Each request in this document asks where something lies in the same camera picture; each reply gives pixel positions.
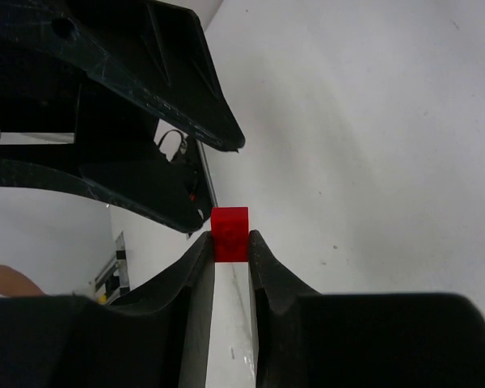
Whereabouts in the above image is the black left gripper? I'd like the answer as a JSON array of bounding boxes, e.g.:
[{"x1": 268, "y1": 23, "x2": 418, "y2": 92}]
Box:
[{"x1": 0, "y1": 1, "x2": 245, "y2": 234}]

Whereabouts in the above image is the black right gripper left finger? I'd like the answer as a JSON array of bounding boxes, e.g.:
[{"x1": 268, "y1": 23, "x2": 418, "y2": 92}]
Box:
[{"x1": 0, "y1": 232, "x2": 214, "y2": 387}]

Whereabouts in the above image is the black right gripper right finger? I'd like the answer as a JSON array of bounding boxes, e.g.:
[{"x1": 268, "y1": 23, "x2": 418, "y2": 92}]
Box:
[{"x1": 248, "y1": 230, "x2": 485, "y2": 387}]

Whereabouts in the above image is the small red lego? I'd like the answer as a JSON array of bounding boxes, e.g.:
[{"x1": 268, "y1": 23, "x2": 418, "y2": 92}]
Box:
[{"x1": 210, "y1": 207, "x2": 250, "y2": 263}]

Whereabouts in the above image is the person hand outside enclosure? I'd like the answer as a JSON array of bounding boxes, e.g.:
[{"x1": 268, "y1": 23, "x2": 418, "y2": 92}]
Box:
[{"x1": 0, "y1": 264, "x2": 44, "y2": 297}]

